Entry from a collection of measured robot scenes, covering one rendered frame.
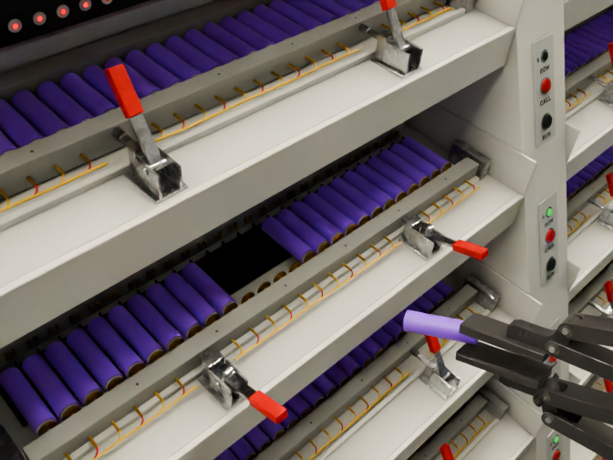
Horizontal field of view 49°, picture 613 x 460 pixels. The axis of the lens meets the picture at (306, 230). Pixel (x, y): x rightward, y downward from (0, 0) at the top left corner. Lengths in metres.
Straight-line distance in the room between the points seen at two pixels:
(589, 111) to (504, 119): 0.24
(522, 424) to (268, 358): 0.54
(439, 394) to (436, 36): 0.41
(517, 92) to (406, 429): 0.40
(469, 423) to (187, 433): 0.55
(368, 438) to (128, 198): 0.43
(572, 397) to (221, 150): 0.33
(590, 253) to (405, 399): 0.40
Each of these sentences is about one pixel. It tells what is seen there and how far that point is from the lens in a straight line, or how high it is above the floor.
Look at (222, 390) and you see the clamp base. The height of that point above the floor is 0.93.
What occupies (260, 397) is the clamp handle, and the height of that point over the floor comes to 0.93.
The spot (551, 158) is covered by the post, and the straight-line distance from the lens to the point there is 0.87.
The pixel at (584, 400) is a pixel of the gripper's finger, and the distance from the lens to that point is 0.55.
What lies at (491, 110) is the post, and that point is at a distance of 0.81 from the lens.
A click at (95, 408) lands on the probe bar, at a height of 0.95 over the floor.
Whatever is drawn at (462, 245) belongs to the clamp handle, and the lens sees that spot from 0.69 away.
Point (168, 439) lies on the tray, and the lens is 0.58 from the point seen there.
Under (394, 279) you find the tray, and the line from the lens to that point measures 0.69.
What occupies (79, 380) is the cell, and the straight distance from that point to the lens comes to 0.60.
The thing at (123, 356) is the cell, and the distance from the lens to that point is 0.60.
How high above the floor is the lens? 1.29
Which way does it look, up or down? 28 degrees down
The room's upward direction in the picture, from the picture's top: 13 degrees counter-clockwise
